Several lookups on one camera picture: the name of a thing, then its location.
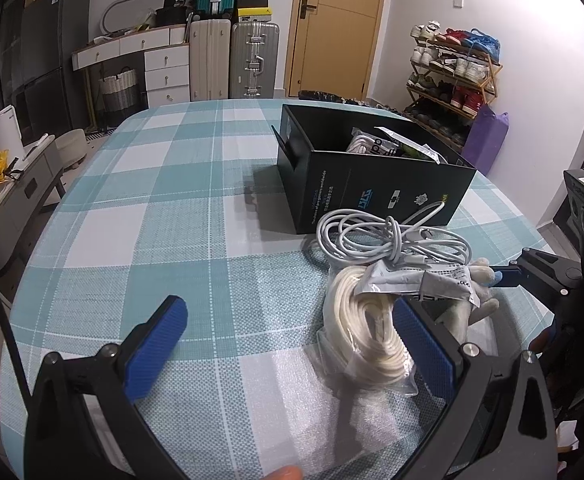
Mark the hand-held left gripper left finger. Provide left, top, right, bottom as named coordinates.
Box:
left=24, top=295, right=190, bottom=480

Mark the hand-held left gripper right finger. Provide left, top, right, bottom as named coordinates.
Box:
left=392, top=296, right=558, bottom=480

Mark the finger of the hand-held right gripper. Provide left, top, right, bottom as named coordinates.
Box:
left=491, top=246, right=584, bottom=291
left=519, top=282, right=580, bottom=315

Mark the white plush toy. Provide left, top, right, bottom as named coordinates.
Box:
left=437, top=256, right=503, bottom=346

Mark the white cord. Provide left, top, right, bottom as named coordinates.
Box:
left=314, top=262, right=420, bottom=401

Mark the white printed packet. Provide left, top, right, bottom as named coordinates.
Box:
left=359, top=259, right=483, bottom=311

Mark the white charging cable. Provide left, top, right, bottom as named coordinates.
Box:
left=304, top=200, right=473, bottom=273

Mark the white medicine granule packet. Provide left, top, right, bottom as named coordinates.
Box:
left=377, top=126, right=445, bottom=165

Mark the black cardboard box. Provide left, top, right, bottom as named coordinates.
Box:
left=271, top=104, right=478, bottom=236

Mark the clear bag of face masks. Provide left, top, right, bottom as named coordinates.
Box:
left=347, top=127, right=397, bottom=155

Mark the person's right hand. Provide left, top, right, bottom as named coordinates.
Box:
left=528, top=329, right=556, bottom=359

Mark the person's left hand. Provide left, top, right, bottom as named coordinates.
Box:
left=258, top=465, right=303, bottom=480

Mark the purple bag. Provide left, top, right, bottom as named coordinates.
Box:
left=461, top=105, right=510, bottom=176

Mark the wooden shoe rack with shoes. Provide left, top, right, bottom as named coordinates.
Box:
left=404, top=22, right=502, bottom=148

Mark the pile of slippers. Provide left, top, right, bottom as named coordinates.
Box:
left=367, top=100, right=413, bottom=116

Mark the grey low cabinet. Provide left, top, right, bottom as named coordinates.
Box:
left=0, top=135, right=67, bottom=276

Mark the round white stool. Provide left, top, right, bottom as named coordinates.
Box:
left=54, top=129, right=88, bottom=168

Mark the woven basket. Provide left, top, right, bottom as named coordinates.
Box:
left=96, top=67, right=138, bottom=116

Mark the white air purifier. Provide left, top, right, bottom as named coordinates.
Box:
left=0, top=105, right=27, bottom=161

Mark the yellow wooden door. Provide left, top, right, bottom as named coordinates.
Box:
left=286, top=0, right=390, bottom=101

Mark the white desk with drawers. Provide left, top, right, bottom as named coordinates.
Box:
left=70, top=25, right=193, bottom=108

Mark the beige suitcase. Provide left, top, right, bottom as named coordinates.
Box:
left=189, top=20, right=233, bottom=103

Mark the silver suitcase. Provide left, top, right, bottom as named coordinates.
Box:
left=229, top=21, right=280, bottom=100

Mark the grey refrigerator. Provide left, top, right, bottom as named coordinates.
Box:
left=9, top=0, right=92, bottom=143

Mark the black bag with label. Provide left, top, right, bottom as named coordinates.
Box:
left=157, top=0, right=195, bottom=28

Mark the yellow and black shoe box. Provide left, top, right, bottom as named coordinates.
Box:
left=236, top=7, right=271, bottom=24

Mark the black cable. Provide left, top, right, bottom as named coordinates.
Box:
left=0, top=240, right=35, bottom=406

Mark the white oval frame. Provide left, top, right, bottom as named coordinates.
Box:
left=100, top=0, right=165, bottom=36

